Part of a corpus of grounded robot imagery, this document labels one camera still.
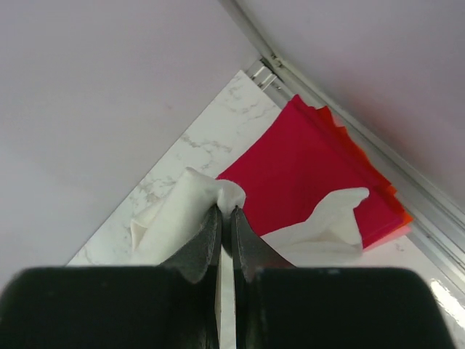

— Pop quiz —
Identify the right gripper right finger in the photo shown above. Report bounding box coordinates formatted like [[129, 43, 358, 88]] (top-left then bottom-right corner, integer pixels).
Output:
[[230, 208, 455, 348]]

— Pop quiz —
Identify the folded magenta t shirt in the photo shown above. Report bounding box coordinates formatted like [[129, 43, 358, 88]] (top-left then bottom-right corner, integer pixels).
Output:
[[218, 95, 402, 247]]

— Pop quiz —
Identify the right aluminium side rail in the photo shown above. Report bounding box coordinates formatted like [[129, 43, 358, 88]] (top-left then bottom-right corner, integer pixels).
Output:
[[246, 58, 464, 288]]

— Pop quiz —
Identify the right aluminium corner post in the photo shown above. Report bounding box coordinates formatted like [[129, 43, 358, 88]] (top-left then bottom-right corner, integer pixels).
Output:
[[218, 0, 277, 71]]

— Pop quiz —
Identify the white robot print t shirt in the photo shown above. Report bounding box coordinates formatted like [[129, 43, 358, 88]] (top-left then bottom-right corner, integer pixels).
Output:
[[129, 167, 371, 349]]

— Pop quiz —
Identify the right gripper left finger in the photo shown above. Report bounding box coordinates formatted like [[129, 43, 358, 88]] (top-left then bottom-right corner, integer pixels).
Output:
[[1, 206, 222, 348]]

